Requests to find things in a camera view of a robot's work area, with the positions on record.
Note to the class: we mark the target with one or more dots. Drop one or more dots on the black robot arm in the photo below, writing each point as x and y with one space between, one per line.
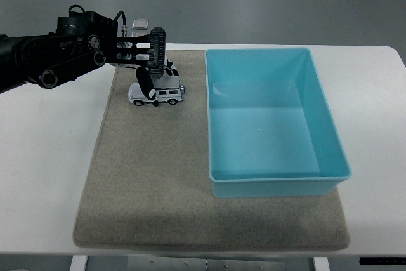
63 52

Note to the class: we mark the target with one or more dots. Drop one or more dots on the metal floor socket cover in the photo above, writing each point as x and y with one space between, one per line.
139 34
140 23

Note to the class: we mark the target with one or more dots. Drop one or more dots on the blue plastic box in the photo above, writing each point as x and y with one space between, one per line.
269 137

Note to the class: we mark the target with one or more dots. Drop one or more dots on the white table leg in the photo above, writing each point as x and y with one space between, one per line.
78 264
321 264

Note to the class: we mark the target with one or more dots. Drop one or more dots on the grey metal plate with screws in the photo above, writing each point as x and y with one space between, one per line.
206 264

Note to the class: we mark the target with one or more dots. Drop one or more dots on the beige felt mat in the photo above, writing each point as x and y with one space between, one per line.
149 163

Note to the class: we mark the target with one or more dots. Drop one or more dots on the black table control panel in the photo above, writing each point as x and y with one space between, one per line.
382 261

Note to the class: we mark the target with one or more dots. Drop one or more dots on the white toy car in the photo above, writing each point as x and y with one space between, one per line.
168 93

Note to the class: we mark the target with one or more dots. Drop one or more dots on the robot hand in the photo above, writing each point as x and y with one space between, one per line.
145 82

